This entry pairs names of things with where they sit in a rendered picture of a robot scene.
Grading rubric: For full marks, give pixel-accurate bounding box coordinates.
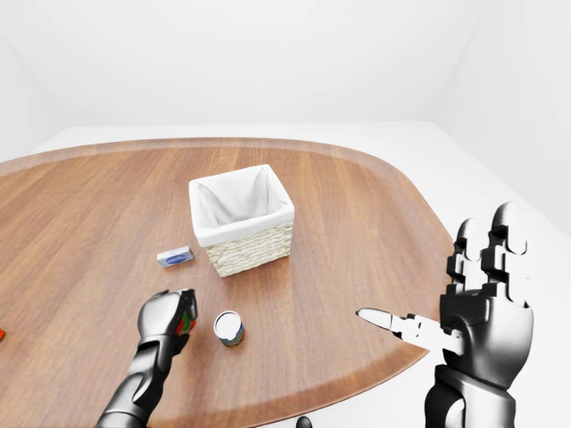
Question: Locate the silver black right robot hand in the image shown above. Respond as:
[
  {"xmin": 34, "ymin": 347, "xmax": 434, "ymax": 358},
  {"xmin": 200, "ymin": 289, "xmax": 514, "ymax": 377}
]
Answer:
[{"xmin": 355, "ymin": 201, "xmax": 535, "ymax": 390}]

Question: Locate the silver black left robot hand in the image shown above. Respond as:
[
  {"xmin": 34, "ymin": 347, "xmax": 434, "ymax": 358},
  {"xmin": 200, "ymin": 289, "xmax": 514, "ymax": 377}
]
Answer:
[{"xmin": 137, "ymin": 288, "xmax": 199, "ymax": 357}]

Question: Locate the red and green tomato sauce can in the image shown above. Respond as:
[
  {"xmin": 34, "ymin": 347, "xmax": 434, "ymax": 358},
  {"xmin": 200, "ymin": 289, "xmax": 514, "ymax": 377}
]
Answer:
[{"xmin": 175, "ymin": 311, "xmax": 199, "ymax": 336}]

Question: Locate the white lined wicker basket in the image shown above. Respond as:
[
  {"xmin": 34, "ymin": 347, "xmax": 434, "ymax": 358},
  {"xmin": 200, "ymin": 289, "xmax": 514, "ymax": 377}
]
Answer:
[{"xmin": 188, "ymin": 163, "xmax": 296, "ymax": 278}]

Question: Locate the small blue and white box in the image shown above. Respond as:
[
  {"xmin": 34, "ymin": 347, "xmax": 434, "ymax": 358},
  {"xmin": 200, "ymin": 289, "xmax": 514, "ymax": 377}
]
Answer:
[{"xmin": 156, "ymin": 245, "xmax": 196, "ymax": 270}]

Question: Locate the tin can with blue label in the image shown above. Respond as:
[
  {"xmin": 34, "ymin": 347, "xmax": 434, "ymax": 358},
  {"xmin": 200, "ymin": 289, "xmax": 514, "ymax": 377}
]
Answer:
[{"xmin": 213, "ymin": 310, "xmax": 246, "ymax": 348}]

